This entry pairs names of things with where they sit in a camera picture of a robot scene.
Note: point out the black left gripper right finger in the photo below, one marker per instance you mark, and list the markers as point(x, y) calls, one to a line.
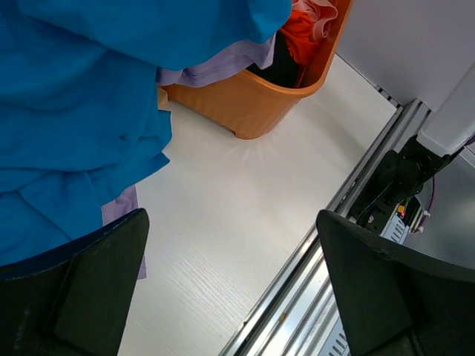
point(371, 304)

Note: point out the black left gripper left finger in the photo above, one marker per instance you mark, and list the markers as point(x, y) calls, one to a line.
point(92, 308)

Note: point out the blue t shirt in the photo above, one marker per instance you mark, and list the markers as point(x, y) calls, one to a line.
point(79, 116)

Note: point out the orange t shirt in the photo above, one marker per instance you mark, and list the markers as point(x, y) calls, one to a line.
point(298, 34)

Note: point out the pink t shirt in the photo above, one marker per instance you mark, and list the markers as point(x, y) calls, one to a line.
point(321, 13)

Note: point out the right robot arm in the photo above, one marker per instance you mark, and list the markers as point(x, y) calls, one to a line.
point(441, 138)

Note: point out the lavender t shirt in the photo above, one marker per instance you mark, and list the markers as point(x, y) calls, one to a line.
point(228, 62)

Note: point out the orange plastic basket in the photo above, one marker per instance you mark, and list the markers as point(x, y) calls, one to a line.
point(250, 106)

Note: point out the aluminium mounting rail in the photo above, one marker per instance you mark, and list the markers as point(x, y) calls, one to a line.
point(297, 314)

